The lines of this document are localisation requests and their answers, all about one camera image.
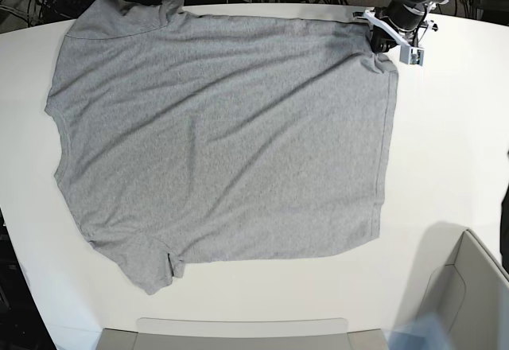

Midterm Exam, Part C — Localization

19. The grey T-shirt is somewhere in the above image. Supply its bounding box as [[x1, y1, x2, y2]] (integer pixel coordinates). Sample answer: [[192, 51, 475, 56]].
[[45, 0, 398, 294]]

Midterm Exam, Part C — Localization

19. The grey cardboard box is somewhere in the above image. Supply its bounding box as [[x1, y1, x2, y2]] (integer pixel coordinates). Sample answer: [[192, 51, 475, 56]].
[[420, 230, 508, 349]]

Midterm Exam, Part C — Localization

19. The blue transparent bag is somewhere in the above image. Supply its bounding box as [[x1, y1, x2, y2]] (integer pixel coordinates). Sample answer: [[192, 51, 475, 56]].
[[386, 313, 455, 350]]

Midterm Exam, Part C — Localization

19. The grey plastic tray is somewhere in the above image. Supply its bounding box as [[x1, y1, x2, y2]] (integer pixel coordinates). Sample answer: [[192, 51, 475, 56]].
[[96, 318, 388, 349]]

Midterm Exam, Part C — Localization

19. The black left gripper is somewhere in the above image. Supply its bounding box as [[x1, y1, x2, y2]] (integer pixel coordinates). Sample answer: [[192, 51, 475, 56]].
[[370, 2, 427, 53]]

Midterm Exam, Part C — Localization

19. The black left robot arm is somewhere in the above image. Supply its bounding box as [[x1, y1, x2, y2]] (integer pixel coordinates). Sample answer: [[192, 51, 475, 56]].
[[364, 0, 449, 55]]

